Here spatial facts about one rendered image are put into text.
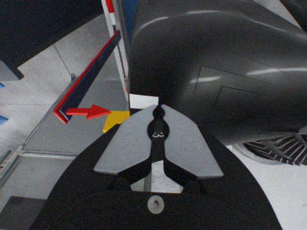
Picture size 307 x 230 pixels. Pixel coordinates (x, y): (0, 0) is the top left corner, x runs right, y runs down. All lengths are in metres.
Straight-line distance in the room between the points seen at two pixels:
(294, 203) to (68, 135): 1.29
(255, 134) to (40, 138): 1.32
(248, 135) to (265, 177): 0.32
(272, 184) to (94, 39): 1.56
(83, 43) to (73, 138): 0.94
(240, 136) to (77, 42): 1.54
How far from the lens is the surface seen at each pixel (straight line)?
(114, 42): 0.38
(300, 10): 0.34
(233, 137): 0.21
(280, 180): 0.56
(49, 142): 1.25
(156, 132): 0.16
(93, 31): 1.46
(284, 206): 0.60
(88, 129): 1.13
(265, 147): 0.36
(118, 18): 0.44
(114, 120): 0.44
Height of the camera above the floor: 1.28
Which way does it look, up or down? 40 degrees down
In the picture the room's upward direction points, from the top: 177 degrees counter-clockwise
